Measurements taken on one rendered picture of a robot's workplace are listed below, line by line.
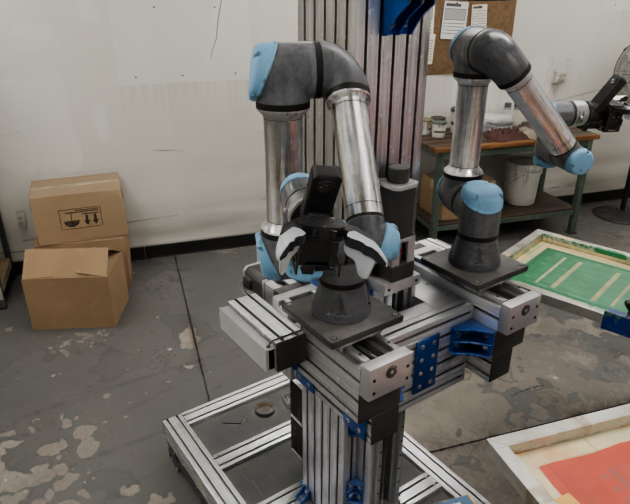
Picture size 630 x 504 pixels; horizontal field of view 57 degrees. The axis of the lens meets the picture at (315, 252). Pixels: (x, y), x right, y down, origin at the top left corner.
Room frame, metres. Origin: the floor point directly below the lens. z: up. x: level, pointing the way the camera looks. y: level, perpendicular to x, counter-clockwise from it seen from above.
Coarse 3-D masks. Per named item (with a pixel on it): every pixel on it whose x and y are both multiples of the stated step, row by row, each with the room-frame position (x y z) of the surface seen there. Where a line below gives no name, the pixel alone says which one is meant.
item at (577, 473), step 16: (608, 448) 1.12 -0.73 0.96; (624, 448) 1.12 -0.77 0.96; (560, 464) 1.07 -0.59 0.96; (576, 464) 1.07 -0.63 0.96; (592, 464) 1.07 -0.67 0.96; (608, 464) 1.07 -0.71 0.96; (560, 480) 1.02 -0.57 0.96; (576, 480) 1.02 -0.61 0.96; (592, 480) 1.02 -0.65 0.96; (576, 496) 0.97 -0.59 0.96; (592, 496) 0.97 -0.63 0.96; (608, 496) 0.97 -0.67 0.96
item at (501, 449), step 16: (592, 416) 1.20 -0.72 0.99; (608, 416) 1.20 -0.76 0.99; (624, 416) 1.20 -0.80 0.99; (512, 432) 1.14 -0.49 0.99; (528, 432) 1.14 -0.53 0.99; (544, 432) 1.14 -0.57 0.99; (560, 432) 1.14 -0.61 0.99; (576, 432) 1.16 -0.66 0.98; (592, 432) 1.17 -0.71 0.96; (496, 448) 1.09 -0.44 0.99; (512, 448) 1.10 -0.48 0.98; (528, 448) 1.12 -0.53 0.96; (496, 464) 1.07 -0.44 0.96; (512, 464) 1.04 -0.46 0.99; (512, 480) 1.01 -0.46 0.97; (528, 480) 0.99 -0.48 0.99; (528, 496) 0.96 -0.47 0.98; (544, 496) 0.94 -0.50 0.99
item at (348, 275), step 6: (324, 270) 1.23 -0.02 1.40; (330, 270) 1.23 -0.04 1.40; (342, 270) 1.23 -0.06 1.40; (348, 270) 1.23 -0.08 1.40; (354, 270) 1.24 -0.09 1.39; (324, 276) 1.25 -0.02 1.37; (330, 276) 1.24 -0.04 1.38; (336, 276) 1.24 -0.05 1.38; (342, 276) 1.23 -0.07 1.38; (348, 276) 1.23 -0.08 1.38; (354, 276) 1.24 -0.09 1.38; (330, 282) 1.24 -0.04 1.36; (336, 282) 1.24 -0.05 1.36; (342, 282) 1.23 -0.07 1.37; (348, 282) 1.23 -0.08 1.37; (354, 282) 1.24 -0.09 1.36
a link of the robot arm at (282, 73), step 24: (264, 48) 1.23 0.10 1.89; (288, 48) 1.24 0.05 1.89; (312, 48) 1.25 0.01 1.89; (264, 72) 1.21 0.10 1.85; (288, 72) 1.21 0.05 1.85; (312, 72) 1.22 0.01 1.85; (264, 96) 1.22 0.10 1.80; (288, 96) 1.21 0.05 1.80; (312, 96) 1.25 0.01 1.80; (264, 120) 1.25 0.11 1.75; (288, 120) 1.23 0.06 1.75; (264, 144) 1.26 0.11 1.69; (288, 144) 1.23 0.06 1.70; (288, 168) 1.23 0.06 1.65; (264, 240) 1.24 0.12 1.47; (264, 264) 1.20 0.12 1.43
